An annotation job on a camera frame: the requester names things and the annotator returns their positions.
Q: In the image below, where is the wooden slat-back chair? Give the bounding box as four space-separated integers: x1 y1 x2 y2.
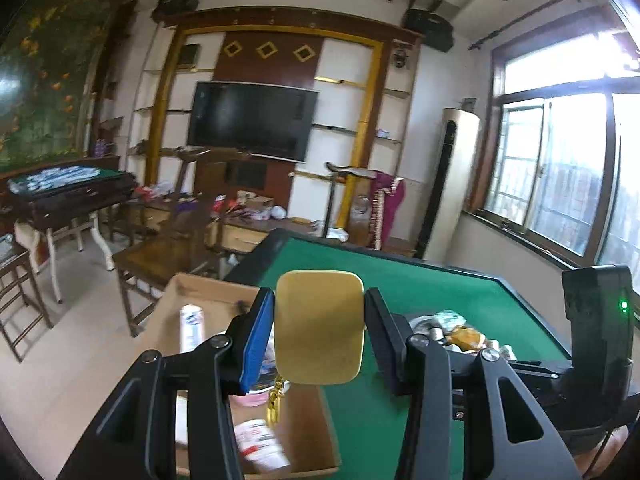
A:
112 147 251 338

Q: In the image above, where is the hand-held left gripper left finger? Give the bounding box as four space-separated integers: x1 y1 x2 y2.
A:
57 287 276 480

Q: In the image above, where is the white pink small packet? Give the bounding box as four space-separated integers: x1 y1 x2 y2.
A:
234 419 292 471

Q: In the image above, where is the wooden framed window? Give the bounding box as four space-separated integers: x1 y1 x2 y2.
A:
467 30 640 281

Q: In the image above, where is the dark wooden stool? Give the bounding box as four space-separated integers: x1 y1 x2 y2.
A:
0 232 53 363

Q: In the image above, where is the wooden wall shelf unit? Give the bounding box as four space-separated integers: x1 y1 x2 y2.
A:
125 5 426 251

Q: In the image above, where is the dark red fringed cloth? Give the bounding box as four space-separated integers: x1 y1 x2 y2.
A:
369 170 407 251

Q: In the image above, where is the yellow crinkled packet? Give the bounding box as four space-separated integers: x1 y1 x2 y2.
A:
450 325 488 351

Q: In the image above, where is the curtain rod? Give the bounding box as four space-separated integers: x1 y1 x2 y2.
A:
467 0 596 51

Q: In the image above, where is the black covered game table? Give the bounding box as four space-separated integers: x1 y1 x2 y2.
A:
5 165 138 306

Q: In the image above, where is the green floral wall mural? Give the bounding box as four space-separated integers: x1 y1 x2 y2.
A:
0 0 131 173

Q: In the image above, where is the pink lidded plastic container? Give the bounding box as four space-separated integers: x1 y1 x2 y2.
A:
227 332 291 408

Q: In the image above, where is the person's right hand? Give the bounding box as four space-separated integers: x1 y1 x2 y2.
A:
582 425 636 480

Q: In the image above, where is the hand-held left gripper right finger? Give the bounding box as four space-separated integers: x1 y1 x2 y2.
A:
364 287 583 480

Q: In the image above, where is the row of white tiles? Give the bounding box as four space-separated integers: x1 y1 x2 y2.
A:
10 166 101 193

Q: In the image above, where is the beige standing air conditioner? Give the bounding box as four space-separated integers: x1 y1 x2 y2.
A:
417 106 481 261

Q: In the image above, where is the white plastic bottle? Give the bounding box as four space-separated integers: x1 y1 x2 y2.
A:
179 304 207 353

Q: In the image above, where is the low wooden television cabinet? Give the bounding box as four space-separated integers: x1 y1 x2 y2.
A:
107 187 321 256

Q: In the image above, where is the green felt game table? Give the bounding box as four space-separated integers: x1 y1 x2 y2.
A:
222 227 596 480

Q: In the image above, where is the brown cardboard box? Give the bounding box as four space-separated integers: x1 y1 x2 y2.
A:
135 272 341 478

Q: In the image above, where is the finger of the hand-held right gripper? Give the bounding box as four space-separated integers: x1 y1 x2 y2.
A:
512 360 571 383

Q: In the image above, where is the black flat television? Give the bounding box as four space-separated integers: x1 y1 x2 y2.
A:
186 80 321 163

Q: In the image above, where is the black wall speaker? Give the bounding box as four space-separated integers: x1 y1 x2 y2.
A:
402 7 456 53
152 0 201 23

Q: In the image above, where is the carved wooden chair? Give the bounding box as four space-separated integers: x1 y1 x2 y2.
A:
322 161 381 248

